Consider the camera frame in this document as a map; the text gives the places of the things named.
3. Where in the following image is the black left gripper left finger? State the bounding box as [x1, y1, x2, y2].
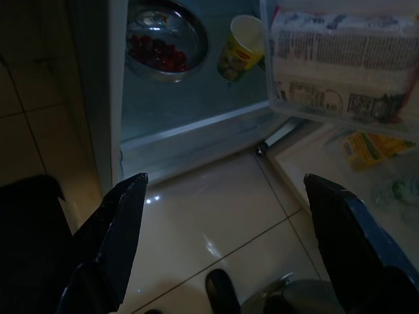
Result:
[54, 173, 149, 314]

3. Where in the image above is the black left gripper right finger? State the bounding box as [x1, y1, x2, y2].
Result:
[303, 173, 419, 314]

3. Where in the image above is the white noodle packet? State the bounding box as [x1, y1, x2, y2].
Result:
[271, 6, 416, 124]

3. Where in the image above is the white fridge cabinet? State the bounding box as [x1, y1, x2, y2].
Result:
[70, 0, 307, 189]

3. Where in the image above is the clear bottle green cap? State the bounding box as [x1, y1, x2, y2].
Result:
[371, 176, 419, 213]

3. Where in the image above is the yellow food packet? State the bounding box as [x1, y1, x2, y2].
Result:
[338, 129, 418, 173]

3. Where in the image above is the black robot left foot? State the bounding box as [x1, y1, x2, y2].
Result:
[205, 268, 242, 314]

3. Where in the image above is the red cherries heap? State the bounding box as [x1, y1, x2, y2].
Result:
[129, 35, 189, 73]

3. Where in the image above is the steel bowl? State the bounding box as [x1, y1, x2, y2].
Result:
[126, 0, 210, 83]

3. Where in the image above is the yellow paper cup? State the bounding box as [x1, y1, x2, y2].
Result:
[217, 14, 265, 82]

